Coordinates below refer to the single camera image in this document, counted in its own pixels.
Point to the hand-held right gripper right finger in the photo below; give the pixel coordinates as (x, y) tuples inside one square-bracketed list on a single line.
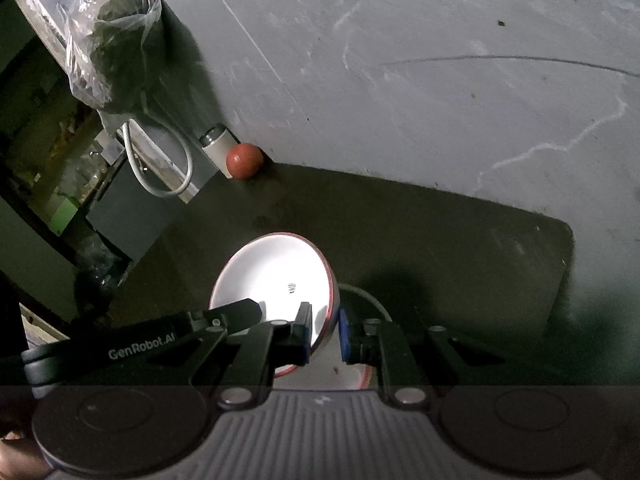
[(344, 336)]

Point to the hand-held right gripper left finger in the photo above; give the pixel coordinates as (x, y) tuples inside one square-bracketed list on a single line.
[(302, 334)]

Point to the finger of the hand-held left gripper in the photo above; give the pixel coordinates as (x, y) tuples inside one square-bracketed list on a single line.
[(235, 312)]

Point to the person's left hand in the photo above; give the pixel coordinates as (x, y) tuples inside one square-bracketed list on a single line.
[(17, 452)]

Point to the black plastic bag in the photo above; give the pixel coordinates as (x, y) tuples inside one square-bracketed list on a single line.
[(100, 260)]

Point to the dark grey cabinet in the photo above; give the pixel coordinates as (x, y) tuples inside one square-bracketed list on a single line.
[(130, 220)]

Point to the green box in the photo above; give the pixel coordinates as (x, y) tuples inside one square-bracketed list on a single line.
[(65, 216)]

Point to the red apple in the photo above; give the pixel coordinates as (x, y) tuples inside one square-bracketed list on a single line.
[(245, 161)]

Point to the white cup with metal lid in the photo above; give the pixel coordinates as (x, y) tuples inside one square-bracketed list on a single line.
[(217, 147)]

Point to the clear plastic bag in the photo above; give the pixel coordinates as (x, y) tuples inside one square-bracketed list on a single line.
[(110, 45)]

